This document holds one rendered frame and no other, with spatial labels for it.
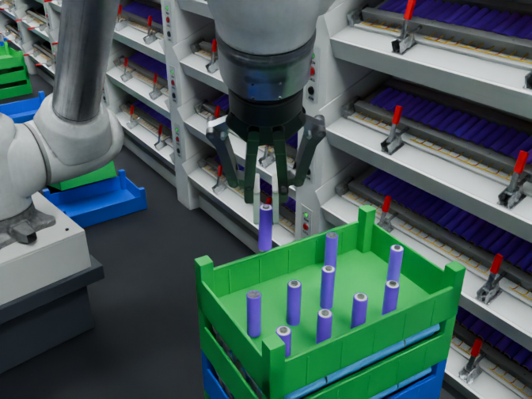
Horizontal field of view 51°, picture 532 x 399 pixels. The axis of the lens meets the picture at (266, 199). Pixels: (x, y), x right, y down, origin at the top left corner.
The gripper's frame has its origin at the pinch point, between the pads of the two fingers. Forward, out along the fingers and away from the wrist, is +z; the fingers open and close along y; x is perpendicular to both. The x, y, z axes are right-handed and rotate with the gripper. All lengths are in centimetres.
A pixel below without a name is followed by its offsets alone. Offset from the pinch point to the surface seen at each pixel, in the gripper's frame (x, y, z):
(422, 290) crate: -4.5, 22.6, 16.4
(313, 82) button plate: 51, 11, 26
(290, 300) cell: -9.4, 3.1, 9.3
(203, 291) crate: -7.3, -8.4, 10.6
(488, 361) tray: -2, 44, 53
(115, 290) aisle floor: 33, -43, 86
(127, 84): 125, -52, 91
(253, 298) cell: -10.5, -1.7, 6.3
